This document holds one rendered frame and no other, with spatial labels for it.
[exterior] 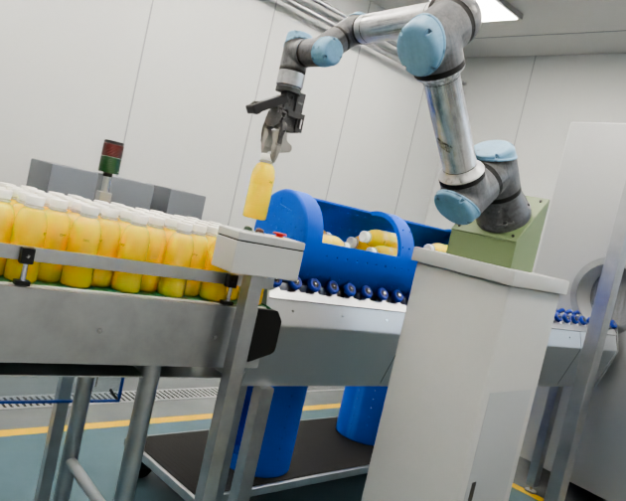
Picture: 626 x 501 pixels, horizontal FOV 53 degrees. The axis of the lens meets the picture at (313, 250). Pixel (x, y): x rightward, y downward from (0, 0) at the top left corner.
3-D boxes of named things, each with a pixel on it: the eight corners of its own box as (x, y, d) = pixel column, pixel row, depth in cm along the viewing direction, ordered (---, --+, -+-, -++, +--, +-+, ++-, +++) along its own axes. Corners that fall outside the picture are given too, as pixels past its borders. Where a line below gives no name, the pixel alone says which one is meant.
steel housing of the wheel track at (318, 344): (607, 392, 317) (624, 326, 315) (248, 396, 182) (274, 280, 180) (555, 373, 340) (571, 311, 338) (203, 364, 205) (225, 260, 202)
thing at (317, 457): (436, 479, 319) (443, 451, 318) (186, 541, 214) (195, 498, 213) (362, 437, 356) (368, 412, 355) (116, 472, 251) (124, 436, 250)
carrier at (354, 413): (395, 450, 303) (386, 429, 332) (437, 273, 298) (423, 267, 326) (338, 439, 301) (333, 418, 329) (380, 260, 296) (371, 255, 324)
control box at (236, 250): (297, 281, 160) (306, 242, 160) (230, 272, 148) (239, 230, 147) (275, 273, 168) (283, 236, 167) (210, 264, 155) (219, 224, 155)
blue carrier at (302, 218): (468, 315, 242) (496, 246, 236) (287, 293, 187) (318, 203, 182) (417, 285, 263) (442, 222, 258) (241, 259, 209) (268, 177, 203)
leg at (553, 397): (538, 493, 331) (566, 379, 327) (532, 495, 327) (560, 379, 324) (528, 488, 336) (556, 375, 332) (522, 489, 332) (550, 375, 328)
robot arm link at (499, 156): (530, 179, 171) (524, 135, 163) (503, 207, 165) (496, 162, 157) (491, 172, 179) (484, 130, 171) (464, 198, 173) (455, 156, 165)
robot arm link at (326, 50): (347, 25, 166) (319, 27, 174) (318, 44, 161) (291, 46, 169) (356, 53, 170) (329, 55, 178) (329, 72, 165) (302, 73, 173)
